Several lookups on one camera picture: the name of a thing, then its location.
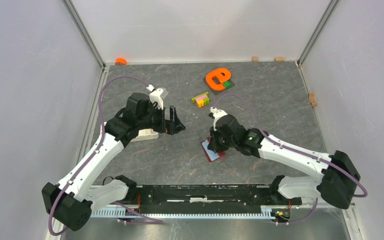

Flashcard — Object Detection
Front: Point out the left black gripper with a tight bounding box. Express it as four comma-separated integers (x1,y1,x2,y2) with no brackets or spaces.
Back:
137,102,185,135

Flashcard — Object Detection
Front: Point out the red card holder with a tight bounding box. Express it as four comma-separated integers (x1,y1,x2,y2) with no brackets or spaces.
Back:
200,137,226,163

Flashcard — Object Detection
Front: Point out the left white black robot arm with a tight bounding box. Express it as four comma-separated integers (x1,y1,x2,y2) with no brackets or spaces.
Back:
41,88,186,235

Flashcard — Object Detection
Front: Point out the white plastic tray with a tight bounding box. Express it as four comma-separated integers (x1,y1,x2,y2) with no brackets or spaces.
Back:
131,128,159,142

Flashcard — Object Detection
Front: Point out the colourful toy brick stack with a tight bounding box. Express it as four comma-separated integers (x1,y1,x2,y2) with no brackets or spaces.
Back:
191,91,210,108

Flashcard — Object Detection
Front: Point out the orange e-shaped block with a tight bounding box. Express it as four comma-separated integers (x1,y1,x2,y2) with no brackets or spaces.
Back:
204,68,232,93

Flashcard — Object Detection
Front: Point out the green toy brick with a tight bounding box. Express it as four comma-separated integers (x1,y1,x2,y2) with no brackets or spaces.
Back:
223,81,232,89

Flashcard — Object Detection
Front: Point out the orange round cap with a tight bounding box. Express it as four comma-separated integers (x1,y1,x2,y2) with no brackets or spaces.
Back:
114,57,127,66

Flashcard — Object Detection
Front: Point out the curved wooden piece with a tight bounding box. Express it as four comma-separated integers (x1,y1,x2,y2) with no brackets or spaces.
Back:
308,92,318,108

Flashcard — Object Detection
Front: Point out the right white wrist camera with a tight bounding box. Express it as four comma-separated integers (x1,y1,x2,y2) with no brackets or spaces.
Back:
209,106,228,132

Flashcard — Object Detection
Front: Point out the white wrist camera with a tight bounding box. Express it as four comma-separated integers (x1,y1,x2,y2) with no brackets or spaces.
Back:
146,84,169,110
209,106,228,132

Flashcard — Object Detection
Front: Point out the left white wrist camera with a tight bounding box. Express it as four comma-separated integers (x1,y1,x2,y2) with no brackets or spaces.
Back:
146,84,169,110

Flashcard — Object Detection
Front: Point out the dark square base plate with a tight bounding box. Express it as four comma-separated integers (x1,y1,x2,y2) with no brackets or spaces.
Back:
202,77,235,95

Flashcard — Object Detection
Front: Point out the grey cable duct comb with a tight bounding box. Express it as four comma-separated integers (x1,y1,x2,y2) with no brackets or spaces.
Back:
91,205,275,220

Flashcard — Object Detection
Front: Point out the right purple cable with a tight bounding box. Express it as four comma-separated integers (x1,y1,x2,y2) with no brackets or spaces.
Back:
211,92,368,226

